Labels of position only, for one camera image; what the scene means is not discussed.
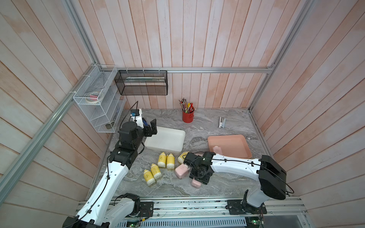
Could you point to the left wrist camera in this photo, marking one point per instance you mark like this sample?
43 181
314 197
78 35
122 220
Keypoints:
136 115

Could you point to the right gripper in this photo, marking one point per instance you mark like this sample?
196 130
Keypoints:
203 181

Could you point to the black mesh wall basket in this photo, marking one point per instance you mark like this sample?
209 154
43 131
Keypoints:
142 82

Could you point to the tape roll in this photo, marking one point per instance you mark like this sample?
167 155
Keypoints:
94 97

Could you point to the pink pencil sharpener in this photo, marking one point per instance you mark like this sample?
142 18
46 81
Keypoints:
217 150
196 183
182 170

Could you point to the yellow pencil sharpener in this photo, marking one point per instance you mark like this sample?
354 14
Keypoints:
162 160
182 157
170 162
156 171
149 178

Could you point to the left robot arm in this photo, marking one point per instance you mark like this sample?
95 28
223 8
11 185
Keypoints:
95 212

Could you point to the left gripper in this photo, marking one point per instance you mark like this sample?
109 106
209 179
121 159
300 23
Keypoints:
153 126

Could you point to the red pen cup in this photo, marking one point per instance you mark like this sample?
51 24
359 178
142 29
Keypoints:
188 117

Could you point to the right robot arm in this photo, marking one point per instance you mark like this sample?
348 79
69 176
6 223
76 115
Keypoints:
271 178

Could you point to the pink storage tray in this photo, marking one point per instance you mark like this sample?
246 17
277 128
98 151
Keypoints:
232 145

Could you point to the white wire wall shelf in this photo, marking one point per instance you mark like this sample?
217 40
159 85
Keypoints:
100 78

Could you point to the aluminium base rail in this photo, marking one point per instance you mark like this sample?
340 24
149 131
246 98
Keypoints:
217 212

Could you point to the pens and pencils bunch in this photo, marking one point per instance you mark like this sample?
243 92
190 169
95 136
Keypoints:
186 107

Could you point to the white storage tray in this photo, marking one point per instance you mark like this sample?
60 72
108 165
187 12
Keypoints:
166 140

